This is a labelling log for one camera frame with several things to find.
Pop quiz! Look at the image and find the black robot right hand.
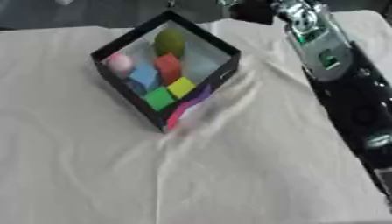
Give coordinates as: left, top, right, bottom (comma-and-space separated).
227, 0, 279, 26

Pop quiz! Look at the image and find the yellow cube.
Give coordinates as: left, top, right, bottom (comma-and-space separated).
165, 76, 198, 100

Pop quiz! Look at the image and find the black box white inside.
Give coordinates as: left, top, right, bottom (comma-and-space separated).
90, 9, 242, 134

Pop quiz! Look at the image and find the dark blue block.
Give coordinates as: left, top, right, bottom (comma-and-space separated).
123, 78, 151, 96

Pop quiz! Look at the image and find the pink purple soft toy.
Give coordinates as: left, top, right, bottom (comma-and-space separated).
165, 84, 216, 133

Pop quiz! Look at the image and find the pink ball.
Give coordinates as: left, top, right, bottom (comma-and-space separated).
105, 52, 137, 74

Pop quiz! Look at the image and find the green cube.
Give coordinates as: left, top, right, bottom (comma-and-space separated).
142, 86, 178, 112

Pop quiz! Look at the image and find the red block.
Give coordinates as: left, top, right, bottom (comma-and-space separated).
153, 52, 184, 86

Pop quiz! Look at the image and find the green round toy fruit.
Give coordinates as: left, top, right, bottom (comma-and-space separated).
153, 28, 187, 59

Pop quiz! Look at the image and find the light blue block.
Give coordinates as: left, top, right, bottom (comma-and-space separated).
127, 64, 161, 92

